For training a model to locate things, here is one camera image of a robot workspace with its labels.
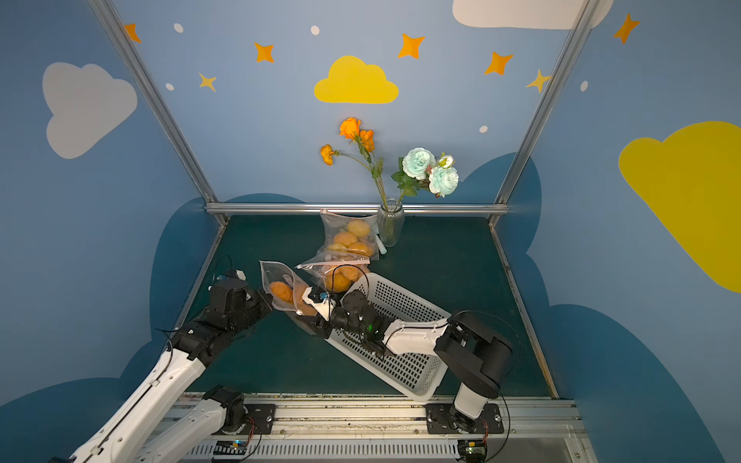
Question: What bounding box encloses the controller board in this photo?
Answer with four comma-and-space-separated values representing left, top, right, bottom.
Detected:
457, 440, 488, 463
212, 440, 249, 459

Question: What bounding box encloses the orange artificial flower stem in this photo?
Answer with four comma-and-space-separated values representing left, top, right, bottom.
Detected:
320, 117, 388, 206

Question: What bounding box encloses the orange potato edge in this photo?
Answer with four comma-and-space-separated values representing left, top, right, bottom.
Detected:
339, 265, 363, 282

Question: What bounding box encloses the aluminium frame post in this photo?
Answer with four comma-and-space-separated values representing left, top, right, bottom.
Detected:
88, 0, 219, 204
488, 0, 613, 232

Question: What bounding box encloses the right aluminium frame post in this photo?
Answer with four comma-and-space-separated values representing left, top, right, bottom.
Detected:
488, 0, 613, 232

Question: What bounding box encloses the spare clear zipper bag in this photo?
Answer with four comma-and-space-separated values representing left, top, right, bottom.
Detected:
296, 255, 371, 293

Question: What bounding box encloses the right controller board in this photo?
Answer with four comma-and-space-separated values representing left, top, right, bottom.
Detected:
457, 440, 488, 463

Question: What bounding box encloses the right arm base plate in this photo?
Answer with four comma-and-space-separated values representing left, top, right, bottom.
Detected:
424, 402, 505, 435

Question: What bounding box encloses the left controller board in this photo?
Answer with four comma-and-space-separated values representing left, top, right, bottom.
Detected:
212, 440, 249, 459

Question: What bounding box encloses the ribbed glass vase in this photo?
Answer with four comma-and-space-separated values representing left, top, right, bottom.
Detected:
377, 198, 405, 248

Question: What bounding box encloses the yellow green potato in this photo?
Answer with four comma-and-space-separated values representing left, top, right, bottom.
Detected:
347, 219, 372, 238

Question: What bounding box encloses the large orange potato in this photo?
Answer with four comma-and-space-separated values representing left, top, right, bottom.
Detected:
333, 231, 359, 247

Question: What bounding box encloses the left aluminium frame post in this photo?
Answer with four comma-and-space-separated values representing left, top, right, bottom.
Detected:
88, 0, 219, 204

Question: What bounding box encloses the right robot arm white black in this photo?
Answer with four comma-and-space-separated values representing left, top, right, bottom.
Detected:
301, 287, 513, 422

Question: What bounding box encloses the mint artificial rose stem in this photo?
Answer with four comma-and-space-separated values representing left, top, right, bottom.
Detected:
392, 148, 459, 203

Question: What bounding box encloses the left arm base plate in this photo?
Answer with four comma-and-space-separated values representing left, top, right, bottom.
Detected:
213, 402, 277, 435

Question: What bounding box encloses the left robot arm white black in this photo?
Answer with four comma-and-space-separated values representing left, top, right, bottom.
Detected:
65, 276, 273, 462

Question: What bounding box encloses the aluminium back frame rail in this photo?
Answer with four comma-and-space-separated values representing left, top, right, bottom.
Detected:
205, 203, 509, 216

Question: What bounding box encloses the white perforated plastic basket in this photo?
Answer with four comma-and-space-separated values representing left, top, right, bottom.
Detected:
327, 273, 451, 402

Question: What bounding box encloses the light blue toy trowel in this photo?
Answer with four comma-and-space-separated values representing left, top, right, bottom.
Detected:
376, 235, 387, 255

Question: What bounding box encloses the clear zipper bag pink zipper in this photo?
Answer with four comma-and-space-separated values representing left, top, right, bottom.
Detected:
320, 210, 379, 260

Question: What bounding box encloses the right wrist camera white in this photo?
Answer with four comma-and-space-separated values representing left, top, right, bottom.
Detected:
302, 286, 338, 322

